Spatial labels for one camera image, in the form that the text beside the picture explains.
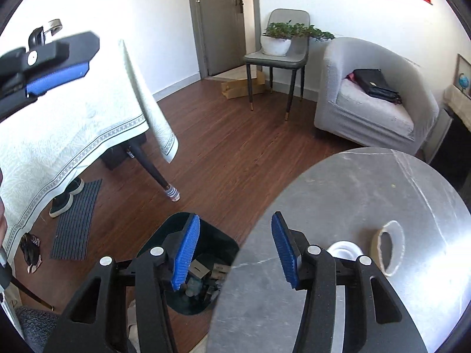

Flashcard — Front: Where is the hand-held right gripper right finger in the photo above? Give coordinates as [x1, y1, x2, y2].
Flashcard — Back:
[271, 211, 429, 353]

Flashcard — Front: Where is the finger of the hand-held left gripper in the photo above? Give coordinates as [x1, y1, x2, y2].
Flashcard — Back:
[0, 31, 101, 98]
[0, 77, 39, 122]

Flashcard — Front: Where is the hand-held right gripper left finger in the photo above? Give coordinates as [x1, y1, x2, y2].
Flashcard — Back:
[43, 213, 201, 353]

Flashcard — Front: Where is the black waste bin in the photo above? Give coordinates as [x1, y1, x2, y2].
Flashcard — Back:
[136, 212, 240, 316]

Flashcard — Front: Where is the table with patterned cloth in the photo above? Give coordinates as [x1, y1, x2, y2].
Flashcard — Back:
[0, 39, 180, 262]

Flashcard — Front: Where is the black silver kettle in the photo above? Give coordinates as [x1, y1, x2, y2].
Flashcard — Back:
[29, 18, 63, 46]

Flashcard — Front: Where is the white round lid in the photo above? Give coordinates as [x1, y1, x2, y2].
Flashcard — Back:
[326, 241, 363, 265]

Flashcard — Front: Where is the black table leg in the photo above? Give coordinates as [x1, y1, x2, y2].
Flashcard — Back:
[127, 143, 182, 203]

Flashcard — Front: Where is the black box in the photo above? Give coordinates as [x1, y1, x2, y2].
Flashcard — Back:
[101, 134, 148, 171]

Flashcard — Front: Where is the dark sneaker white sole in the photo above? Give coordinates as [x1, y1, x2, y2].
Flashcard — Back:
[66, 177, 85, 197]
[49, 191, 74, 218]

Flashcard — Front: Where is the dark striped floor mat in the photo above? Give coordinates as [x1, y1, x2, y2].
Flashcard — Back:
[50, 179, 103, 261]

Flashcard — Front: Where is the grey armchair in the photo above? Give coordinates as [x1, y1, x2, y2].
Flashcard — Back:
[314, 37, 440, 156]

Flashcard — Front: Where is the grey fuzzy cushion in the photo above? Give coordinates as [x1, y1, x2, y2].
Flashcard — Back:
[15, 304, 62, 345]

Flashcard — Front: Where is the grey door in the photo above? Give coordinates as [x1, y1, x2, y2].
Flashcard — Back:
[186, 0, 262, 79]

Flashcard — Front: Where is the flat cardboard box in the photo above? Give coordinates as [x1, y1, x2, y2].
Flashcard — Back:
[221, 70, 266, 100]

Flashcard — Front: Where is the grey dining chair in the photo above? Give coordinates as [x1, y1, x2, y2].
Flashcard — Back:
[244, 9, 310, 121]

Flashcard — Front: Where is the black bag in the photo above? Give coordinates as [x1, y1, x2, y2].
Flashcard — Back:
[352, 68, 403, 105]

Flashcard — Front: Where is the white panel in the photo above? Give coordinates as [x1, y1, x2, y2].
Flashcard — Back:
[423, 106, 453, 164]

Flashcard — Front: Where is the black cabinet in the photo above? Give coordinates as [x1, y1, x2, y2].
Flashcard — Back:
[429, 105, 471, 192]

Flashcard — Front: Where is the potted plant white pot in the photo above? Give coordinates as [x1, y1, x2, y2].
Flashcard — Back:
[262, 20, 335, 56]

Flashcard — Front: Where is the beige lace cloth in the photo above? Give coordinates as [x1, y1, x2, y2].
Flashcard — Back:
[443, 84, 471, 133]

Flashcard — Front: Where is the torn paper tape ring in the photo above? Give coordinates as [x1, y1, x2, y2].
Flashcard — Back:
[375, 221, 406, 279]

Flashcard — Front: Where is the grey picture frame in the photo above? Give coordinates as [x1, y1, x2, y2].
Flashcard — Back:
[453, 53, 471, 100]

